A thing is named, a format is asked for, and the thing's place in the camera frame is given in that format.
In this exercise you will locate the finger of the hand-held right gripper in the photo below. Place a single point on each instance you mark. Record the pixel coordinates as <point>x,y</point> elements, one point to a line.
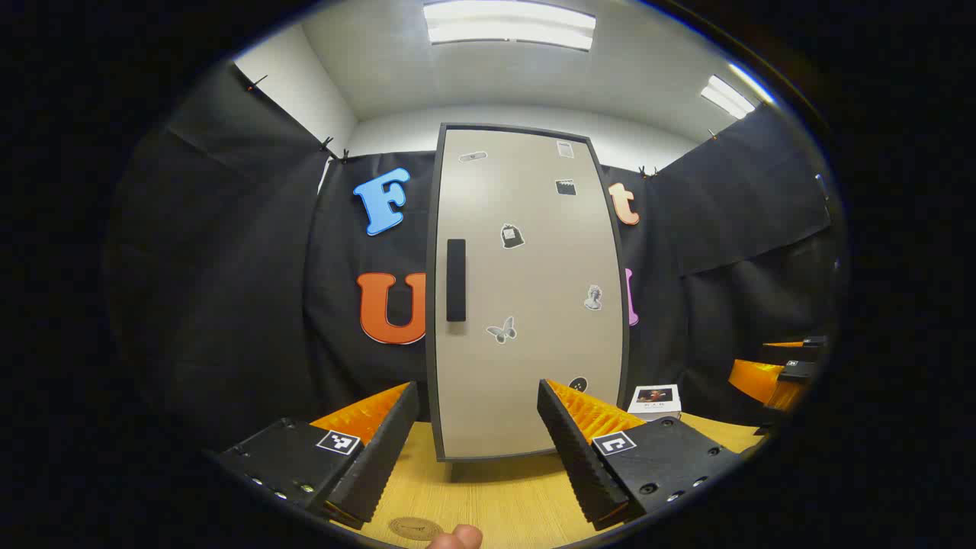
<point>797,371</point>
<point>814,343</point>

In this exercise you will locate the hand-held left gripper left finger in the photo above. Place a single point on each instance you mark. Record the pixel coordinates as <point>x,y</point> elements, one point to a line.
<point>381,457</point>

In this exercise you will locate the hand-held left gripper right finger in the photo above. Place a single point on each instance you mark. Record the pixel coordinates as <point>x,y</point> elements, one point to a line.
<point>579,457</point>

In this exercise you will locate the round brown coaster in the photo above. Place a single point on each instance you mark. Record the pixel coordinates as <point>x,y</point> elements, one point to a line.
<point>412,528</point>

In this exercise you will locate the beige cabinet door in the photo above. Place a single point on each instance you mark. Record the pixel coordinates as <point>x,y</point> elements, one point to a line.
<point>534,343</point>

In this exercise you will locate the white book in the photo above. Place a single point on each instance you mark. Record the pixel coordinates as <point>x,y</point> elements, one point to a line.
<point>654,400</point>

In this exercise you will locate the black backdrop cloth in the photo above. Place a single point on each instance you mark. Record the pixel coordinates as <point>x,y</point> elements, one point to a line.
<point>229,305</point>

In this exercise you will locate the ceiling light panel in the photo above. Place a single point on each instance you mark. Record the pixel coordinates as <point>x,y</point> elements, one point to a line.
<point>728,95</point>
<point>511,23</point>

